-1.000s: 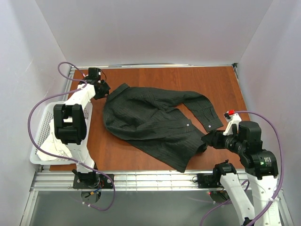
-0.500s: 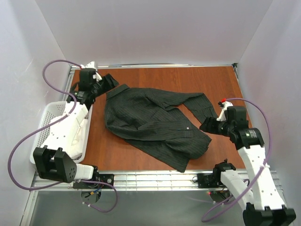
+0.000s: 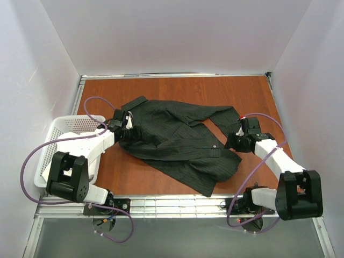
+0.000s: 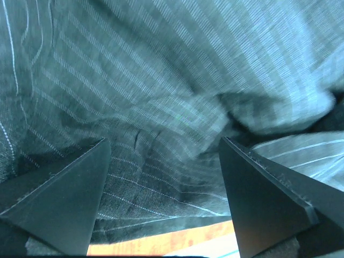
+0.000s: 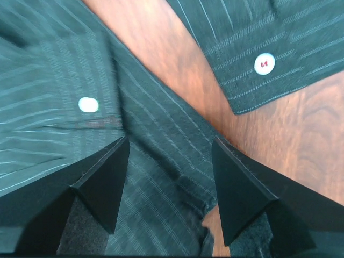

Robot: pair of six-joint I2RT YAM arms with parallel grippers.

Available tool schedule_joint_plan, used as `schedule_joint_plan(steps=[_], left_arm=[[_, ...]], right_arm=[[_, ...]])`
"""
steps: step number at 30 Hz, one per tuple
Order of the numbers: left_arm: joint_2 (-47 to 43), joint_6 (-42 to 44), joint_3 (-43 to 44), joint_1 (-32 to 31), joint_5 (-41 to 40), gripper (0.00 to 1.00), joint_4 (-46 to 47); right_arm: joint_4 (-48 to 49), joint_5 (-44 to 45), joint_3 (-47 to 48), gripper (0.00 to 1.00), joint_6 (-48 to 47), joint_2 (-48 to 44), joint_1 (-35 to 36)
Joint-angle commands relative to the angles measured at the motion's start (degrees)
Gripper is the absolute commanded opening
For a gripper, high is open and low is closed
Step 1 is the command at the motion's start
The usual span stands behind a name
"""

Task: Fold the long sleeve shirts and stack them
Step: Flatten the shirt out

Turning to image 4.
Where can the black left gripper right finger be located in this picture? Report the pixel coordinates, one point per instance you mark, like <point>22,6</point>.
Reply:
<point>276,211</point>

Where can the dark pinstriped long sleeve shirt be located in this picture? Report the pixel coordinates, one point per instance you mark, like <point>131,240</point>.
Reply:
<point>164,81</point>

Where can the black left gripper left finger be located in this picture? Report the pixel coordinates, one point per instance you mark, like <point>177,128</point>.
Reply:
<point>56,205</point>

